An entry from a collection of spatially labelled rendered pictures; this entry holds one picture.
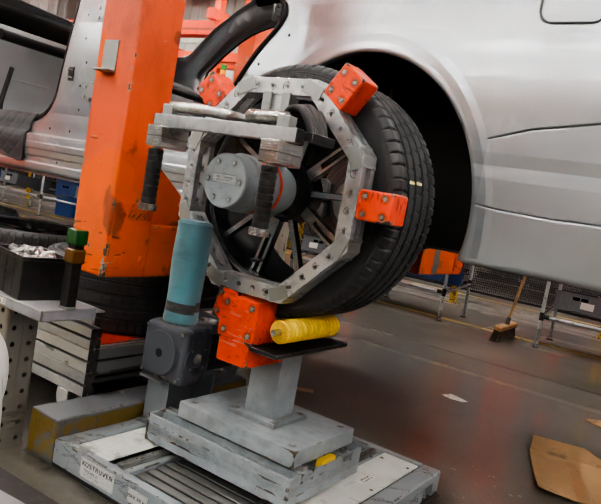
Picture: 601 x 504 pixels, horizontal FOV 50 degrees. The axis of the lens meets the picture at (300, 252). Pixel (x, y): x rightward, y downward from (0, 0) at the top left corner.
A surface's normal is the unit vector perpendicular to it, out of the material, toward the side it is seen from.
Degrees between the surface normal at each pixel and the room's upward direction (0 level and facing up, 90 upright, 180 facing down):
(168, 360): 90
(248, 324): 90
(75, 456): 90
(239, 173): 90
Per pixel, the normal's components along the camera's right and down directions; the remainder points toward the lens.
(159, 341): -0.56, -0.03
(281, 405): 0.81, 0.19
